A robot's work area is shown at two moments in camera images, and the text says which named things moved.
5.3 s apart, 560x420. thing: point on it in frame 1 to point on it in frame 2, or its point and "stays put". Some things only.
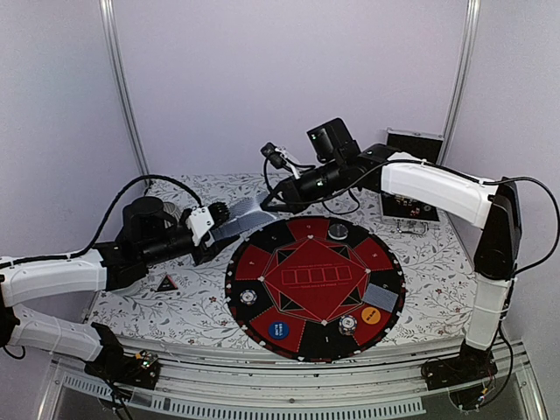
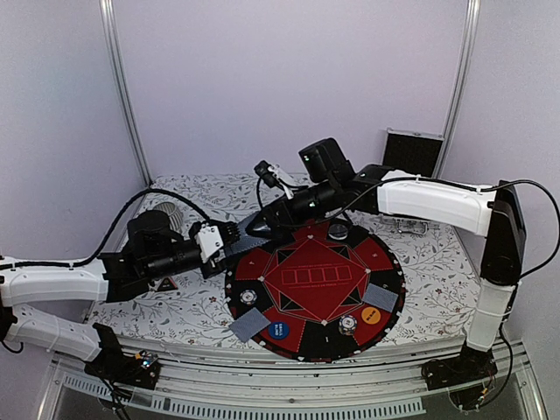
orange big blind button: (370, 315) stays put
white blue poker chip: (248, 297) stays put
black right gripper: (296, 198) to (270, 211)
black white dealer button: (338, 231) stays put
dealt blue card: (381, 297) stays put
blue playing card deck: (242, 216) to (247, 241)
